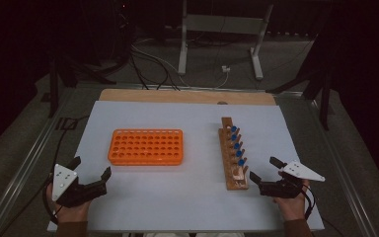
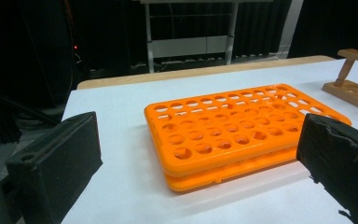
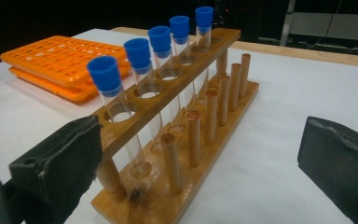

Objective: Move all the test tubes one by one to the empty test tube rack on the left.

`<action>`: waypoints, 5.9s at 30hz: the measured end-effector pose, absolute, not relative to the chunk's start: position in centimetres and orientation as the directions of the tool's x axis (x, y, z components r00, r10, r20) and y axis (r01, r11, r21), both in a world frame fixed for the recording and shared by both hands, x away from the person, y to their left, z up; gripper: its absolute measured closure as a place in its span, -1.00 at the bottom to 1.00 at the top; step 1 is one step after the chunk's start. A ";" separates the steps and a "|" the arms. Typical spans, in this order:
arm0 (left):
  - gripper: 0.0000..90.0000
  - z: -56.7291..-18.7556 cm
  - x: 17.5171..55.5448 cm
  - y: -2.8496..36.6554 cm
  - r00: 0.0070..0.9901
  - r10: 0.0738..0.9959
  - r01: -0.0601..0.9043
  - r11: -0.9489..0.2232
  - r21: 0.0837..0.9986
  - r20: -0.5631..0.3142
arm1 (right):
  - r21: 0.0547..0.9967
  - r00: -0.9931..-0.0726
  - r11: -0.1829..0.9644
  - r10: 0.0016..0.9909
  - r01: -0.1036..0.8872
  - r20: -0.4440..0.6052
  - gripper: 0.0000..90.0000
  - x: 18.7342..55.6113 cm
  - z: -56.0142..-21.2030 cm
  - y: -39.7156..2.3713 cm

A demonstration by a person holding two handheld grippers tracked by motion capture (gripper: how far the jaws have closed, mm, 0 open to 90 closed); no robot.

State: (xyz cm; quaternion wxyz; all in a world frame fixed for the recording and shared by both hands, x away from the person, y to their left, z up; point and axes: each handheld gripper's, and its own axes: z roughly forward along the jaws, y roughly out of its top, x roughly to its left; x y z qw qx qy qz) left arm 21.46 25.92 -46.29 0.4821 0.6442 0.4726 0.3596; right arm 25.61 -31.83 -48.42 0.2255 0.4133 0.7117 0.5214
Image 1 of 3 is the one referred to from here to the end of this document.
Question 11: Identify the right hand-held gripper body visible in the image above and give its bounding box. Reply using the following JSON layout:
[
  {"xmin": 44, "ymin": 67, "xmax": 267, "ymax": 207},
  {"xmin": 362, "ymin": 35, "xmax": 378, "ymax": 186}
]
[{"xmin": 259, "ymin": 160, "xmax": 326, "ymax": 199}]

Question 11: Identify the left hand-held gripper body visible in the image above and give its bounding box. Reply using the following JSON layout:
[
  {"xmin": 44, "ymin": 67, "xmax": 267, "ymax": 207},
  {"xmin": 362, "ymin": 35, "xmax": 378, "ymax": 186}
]
[{"xmin": 51, "ymin": 163, "xmax": 108, "ymax": 208}]

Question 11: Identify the wooden tube rack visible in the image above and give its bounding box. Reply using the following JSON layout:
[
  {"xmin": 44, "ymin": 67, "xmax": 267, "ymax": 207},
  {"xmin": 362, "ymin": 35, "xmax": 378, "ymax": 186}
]
[{"xmin": 218, "ymin": 117, "xmax": 251, "ymax": 192}]

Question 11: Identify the orange plastic tube rack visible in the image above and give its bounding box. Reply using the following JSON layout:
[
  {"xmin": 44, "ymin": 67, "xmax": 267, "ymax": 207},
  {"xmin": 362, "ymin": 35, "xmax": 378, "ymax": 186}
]
[{"xmin": 108, "ymin": 128, "xmax": 185, "ymax": 167}]

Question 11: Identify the person's right hand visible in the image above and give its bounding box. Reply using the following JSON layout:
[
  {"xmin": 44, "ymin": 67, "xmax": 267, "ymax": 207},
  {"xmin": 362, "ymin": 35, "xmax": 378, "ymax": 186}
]
[{"xmin": 271, "ymin": 179, "xmax": 311, "ymax": 222}]

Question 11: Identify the person's left hand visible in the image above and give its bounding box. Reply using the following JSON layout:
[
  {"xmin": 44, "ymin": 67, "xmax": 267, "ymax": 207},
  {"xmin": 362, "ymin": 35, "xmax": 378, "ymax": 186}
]
[{"xmin": 46, "ymin": 182, "xmax": 92, "ymax": 225}]

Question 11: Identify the white board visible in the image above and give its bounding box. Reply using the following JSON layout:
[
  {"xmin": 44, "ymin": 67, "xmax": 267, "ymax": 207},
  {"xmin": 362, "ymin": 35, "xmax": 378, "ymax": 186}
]
[{"xmin": 46, "ymin": 100, "xmax": 325, "ymax": 233}]

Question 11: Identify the black tripod stand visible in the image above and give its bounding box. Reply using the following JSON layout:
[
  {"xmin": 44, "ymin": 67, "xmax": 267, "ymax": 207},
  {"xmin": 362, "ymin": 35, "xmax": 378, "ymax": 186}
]
[
  {"xmin": 265, "ymin": 33, "xmax": 334, "ymax": 131},
  {"xmin": 46, "ymin": 48, "xmax": 117, "ymax": 119}
]

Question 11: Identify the black equipment stand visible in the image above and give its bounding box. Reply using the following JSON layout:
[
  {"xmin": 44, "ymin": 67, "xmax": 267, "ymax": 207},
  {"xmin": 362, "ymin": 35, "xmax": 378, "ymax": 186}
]
[{"xmin": 110, "ymin": 0, "xmax": 136, "ymax": 67}]

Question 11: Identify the grey metal stand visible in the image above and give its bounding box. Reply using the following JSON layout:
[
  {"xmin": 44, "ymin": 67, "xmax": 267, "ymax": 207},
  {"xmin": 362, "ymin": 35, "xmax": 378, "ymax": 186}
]
[{"xmin": 177, "ymin": 0, "xmax": 274, "ymax": 81}]

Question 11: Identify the black floor cable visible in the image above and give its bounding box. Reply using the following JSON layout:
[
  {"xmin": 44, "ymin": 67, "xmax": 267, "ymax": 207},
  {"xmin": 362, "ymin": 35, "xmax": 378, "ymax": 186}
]
[{"xmin": 0, "ymin": 115, "xmax": 91, "ymax": 237}]

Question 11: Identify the left hand-held gripper cable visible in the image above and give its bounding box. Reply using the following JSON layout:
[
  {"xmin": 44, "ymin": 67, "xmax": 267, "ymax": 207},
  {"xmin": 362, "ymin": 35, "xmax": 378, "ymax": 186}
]
[{"xmin": 41, "ymin": 174, "xmax": 61, "ymax": 227}]

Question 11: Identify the hand-held gripper cable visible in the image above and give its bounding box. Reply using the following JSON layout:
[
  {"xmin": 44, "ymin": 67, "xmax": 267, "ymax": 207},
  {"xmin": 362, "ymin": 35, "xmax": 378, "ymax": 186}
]
[
  {"xmin": 41, "ymin": 174, "xmax": 61, "ymax": 227},
  {"xmin": 297, "ymin": 182, "xmax": 318, "ymax": 221}
]

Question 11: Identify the right hand-held gripper cable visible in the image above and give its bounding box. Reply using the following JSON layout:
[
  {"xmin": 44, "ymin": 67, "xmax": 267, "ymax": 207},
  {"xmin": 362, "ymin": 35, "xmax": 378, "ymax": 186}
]
[{"xmin": 297, "ymin": 182, "xmax": 318, "ymax": 221}]

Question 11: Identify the aluminium rail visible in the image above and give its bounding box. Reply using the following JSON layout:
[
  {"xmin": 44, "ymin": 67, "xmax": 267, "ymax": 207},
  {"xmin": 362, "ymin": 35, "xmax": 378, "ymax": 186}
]
[
  {"xmin": 0, "ymin": 87, "xmax": 76, "ymax": 237},
  {"xmin": 75, "ymin": 82, "xmax": 305, "ymax": 97},
  {"xmin": 304, "ymin": 98, "xmax": 379, "ymax": 237}
]

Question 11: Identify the white cable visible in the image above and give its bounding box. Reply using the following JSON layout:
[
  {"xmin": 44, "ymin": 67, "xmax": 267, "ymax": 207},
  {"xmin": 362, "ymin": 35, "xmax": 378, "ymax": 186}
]
[{"xmin": 131, "ymin": 43, "xmax": 230, "ymax": 90}]

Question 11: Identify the bundle of black cables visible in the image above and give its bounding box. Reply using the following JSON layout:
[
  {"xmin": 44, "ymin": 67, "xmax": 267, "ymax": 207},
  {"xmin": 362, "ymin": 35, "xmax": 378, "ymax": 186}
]
[{"xmin": 128, "ymin": 48, "xmax": 181, "ymax": 92}]

